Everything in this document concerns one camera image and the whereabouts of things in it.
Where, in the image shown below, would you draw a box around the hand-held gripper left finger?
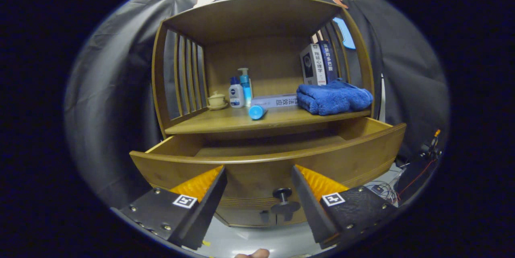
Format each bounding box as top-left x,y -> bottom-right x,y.
111,165 -> 228,250

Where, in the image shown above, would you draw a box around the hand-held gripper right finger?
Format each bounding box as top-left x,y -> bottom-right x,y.
291,164 -> 400,250

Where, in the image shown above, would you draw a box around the wooden drawer with black knob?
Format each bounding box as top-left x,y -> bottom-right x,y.
130,117 -> 407,215

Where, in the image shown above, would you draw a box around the blue white cream tube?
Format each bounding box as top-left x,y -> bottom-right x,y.
248,105 -> 268,120

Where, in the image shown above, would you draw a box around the wooden cabinet door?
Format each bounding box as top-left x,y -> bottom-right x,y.
276,210 -> 309,226
217,206 -> 278,227

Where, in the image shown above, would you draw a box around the wooden countertop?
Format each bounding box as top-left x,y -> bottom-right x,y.
164,103 -> 371,135

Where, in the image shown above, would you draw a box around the wooden cabinet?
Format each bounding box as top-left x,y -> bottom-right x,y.
152,0 -> 375,227

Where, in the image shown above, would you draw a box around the blue folded towel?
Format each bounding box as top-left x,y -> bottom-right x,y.
297,78 -> 374,116

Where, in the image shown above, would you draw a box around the beige lidded teacup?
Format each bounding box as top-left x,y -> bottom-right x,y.
207,91 -> 229,110

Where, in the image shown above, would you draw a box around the flat white book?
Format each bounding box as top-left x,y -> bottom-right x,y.
250,93 -> 300,109

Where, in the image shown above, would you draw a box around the white lotion bottle blue cap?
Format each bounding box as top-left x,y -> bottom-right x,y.
229,76 -> 245,108

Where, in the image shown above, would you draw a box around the blue pump bottle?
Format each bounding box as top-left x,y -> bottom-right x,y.
237,68 -> 253,105

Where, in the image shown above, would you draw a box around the black device with orange tip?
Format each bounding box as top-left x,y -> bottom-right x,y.
418,129 -> 443,162

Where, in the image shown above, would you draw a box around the upright white grey book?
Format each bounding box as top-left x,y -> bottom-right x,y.
300,43 -> 325,86

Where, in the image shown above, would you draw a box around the upright dark blue book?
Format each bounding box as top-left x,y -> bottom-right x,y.
320,41 -> 338,83

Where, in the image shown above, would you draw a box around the tangled floor cables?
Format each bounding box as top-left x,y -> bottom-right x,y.
364,165 -> 439,204

